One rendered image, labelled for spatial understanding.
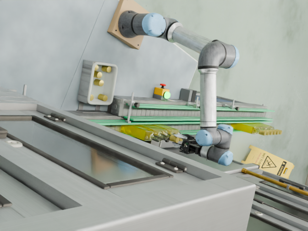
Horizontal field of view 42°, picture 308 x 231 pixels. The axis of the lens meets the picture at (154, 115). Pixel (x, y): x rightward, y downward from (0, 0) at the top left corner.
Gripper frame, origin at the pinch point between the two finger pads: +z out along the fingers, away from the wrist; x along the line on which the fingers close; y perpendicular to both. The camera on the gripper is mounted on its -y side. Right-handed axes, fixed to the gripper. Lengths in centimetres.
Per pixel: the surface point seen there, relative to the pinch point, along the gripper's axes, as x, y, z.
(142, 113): -7.5, -1.9, 28.7
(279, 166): 74, -324, 68
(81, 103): -10, 34, 41
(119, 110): -9.5, 17.5, 28.4
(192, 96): -19, -54, 33
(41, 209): -23, 142, -85
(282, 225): 17, 12, -70
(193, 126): 2, -56, 28
